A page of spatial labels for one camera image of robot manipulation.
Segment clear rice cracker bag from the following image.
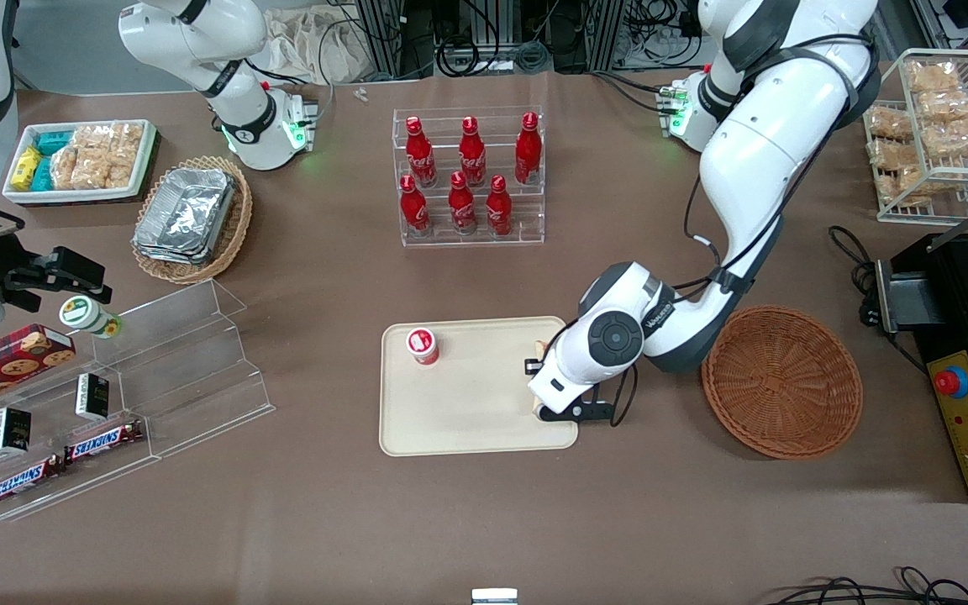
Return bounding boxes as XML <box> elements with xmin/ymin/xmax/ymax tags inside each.
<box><xmin>71</xmin><ymin>124</ymin><xmax>113</xmax><ymax>192</ymax></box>
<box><xmin>50</xmin><ymin>144</ymin><xmax>82</xmax><ymax>192</ymax></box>
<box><xmin>105</xmin><ymin>123</ymin><xmax>146</xmax><ymax>191</ymax></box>

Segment small black box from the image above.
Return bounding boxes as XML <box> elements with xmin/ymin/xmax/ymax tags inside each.
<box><xmin>74</xmin><ymin>372</ymin><xmax>112</xmax><ymax>422</ymax></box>
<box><xmin>0</xmin><ymin>406</ymin><xmax>34</xmax><ymax>457</ymax></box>

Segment red cola bottle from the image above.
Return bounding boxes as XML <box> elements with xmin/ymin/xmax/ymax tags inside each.
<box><xmin>514</xmin><ymin>111</ymin><xmax>544</xmax><ymax>187</ymax></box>
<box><xmin>405</xmin><ymin>115</ymin><xmax>439</xmax><ymax>189</ymax></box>
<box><xmin>447</xmin><ymin>170</ymin><xmax>479</xmax><ymax>236</ymax></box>
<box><xmin>485</xmin><ymin>173</ymin><xmax>514</xmax><ymax>238</ymax></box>
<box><xmin>458</xmin><ymin>115</ymin><xmax>488</xmax><ymax>188</ymax></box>
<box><xmin>399</xmin><ymin>173</ymin><xmax>433</xmax><ymax>237</ymax></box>

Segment coiled grey cable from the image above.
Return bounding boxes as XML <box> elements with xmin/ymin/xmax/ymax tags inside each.
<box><xmin>515</xmin><ymin>39</ymin><xmax>554</xmax><ymax>74</ymax></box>

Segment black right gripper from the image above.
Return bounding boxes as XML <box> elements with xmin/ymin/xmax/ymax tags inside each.
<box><xmin>0</xmin><ymin>247</ymin><xmax>113</xmax><ymax>308</ymax></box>

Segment stacked aluminium foil trays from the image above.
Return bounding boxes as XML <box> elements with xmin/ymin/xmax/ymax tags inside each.
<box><xmin>132</xmin><ymin>166</ymin><xmax>238</xmax><ymax>266</ymax></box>

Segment black base cables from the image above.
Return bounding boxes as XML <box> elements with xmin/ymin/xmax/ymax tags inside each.
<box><xmin>590</xmin><ymin>69</ymin><xmax>680</xmax><ymax>115</ymax></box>

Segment red tartan cookie box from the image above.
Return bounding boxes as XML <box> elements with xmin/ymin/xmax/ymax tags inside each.
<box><xmin>0</xmin><ymin>324</ymin><xmax>78</xmax><ymax>419</ymax></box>

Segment clear acrylic bottle rack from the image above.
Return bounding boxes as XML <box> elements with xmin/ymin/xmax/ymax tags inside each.
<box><xmin>392</xmin><ymin>106</ymin><xmax>546</xmax><ymax>248</ymax></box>

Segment green lidded cup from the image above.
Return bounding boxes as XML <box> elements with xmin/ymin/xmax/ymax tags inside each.
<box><xmin>59</xmin><ymin>295</ymin><xmax>124</xmax><ymax>340</ymax></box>

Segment light oval wicker basket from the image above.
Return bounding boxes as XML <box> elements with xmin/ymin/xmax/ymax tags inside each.
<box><xmin>130</xmin><ymin>155</ymin><xmax>255</xmax><ymax>286</ymax></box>

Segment white wire rack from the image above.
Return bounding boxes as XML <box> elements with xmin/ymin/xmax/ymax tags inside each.
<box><xmin>857</xmin><ymin>48</ymin><xmax>968</xmax><ymax>225</ymax></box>

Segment brown round wicker basket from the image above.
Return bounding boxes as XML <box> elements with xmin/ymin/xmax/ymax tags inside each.
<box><xmin>700</xmin><ymin>304</ymin><xmax>865</xmax><ymax>460</ymax></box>

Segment black appliance power cable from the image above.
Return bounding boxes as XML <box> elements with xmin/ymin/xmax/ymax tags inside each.
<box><xmin>827</xmin><ymin>224</ymin><xmax>932</xmax><ymax>375</ymax></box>

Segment yellow snack packet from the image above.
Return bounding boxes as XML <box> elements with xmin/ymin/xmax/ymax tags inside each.
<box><xmin>11</xmin><ymin>146</ymin><xmax>42</xmax><ymax>193</ymax></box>

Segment red lidded cup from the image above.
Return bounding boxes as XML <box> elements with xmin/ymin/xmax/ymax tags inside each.
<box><xmin>405</xmin><ymin>327</ymin><xmax>441</xmax><ymax>367</ymax></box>

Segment coiled black cable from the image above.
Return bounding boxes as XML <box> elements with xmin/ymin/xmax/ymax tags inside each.
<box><xmin>436</xmin><ymin>35</ymin><xmax>503</xmax><ymax>78</ymax></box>

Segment black countertop appliance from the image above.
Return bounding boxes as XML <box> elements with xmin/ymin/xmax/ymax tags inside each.
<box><xmin>874</xmin><ymin>229</ymin><xmax>968</xmax><ymax>504</ymax></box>

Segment snickers chocolate bar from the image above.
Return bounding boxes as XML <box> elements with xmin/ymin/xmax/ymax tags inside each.
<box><xmin>63</xmin><ymin>419</ymin><xmax>147</xmax><ymax>466</ymax></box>
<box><xmin>0</xmin><ymin>453</ymin><xmax>66</xmax><ymax>510</ymax></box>

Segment beige plastic tray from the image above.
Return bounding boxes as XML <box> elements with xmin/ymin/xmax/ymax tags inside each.
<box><xmin>379</xmin><ymin>316</ymin><xmax>580</xmax><ymax>458</ymax></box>

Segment white rectangular snack tray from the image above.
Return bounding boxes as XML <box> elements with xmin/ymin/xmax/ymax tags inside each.
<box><xmin>2</xmin><ymin>119</ymin><xmax>158</xmax><ymax>206</ymax></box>

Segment left wrist mount bracket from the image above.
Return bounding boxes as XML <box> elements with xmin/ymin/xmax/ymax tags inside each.
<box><xmin>534</xmin><ymin>401</ymin><xmax>618</xmax><ymax>426</ymax></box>

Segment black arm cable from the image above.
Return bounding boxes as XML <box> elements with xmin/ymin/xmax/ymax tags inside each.
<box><xmin>682</xmin><ymin>34</ymin><xmax>882</xmax><ymax>292</ymax></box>

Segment clear acrylic stepped shelf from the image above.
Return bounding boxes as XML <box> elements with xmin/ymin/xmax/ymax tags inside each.
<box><xmin>0</xmin><ymin>353</ymin><xmax>162</xmax><ymax>523</ymax></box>
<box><xmin>87</xmin><ymin>279</ymin><xmax>276</xmax><ymax>461</ymax></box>

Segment black floor cables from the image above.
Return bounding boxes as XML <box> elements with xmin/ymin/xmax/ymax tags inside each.
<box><xmin>765</xmin><ymin>565</ymin><xmax>968</xmax><ymax>605</ymax></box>

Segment bagged fried snack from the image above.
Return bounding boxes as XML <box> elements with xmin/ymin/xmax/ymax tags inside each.
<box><xmin>868</xmin><ymin>138</ymin><xmax>923</xmax><ymax>171</ymax></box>
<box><xmin>923</xmin><ymin>117</ymin><xmax>968</xmax><ymax>159</ymax></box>
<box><xmin>865</xmin><ymin>106</ymin><xmax>915</xmax><ymax>141</ymax></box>
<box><xmin>907</xmin><ymin>60</ymin><xmax>962</xmax><ymax>94</ymax></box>
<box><xmin>877</xmin><ymin>167</ymin><xmax>929</xmax><ymax>208</ymax></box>
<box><xmin>915</xmin><ymin>89</ymin><xmax>968</xmax><ymax>124</ymax></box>

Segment beige cloth bag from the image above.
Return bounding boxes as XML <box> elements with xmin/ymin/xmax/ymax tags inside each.
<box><xmin>263</xmin><ymin>6</ymin><xmax>368</xmax><ymax>86</ymax></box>

